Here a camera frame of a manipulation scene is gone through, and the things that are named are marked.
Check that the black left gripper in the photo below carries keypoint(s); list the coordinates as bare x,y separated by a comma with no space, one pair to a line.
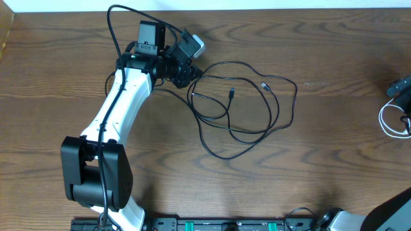
186,75

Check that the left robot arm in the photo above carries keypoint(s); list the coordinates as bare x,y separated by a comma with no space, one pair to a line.
95,167

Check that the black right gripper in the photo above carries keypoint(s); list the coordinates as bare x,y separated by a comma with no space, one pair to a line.
402,85

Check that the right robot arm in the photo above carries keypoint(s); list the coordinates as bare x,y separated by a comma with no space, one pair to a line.
394,214

